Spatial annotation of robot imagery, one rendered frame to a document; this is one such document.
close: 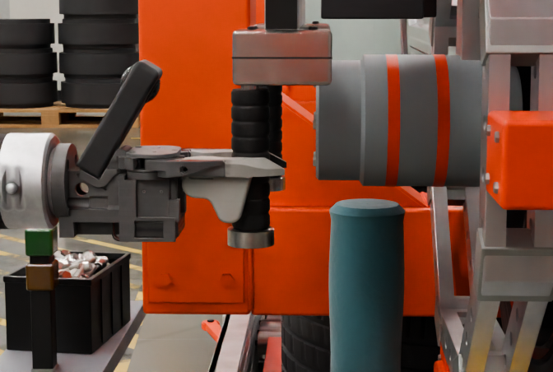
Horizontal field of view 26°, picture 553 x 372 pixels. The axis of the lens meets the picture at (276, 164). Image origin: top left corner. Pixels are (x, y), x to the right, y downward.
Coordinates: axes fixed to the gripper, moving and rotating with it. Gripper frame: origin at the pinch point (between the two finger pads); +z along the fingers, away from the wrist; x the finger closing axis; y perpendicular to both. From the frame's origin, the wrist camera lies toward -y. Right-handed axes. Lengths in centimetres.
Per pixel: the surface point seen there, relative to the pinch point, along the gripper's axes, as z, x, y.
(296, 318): 0, -89, 39
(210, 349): -27, -219, 83
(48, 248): -34, -53, 20
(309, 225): 3, -60, 17
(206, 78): -12, -60, -4
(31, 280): -36, -53, 24
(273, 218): -2, -60, 16
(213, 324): -26, -214, 74
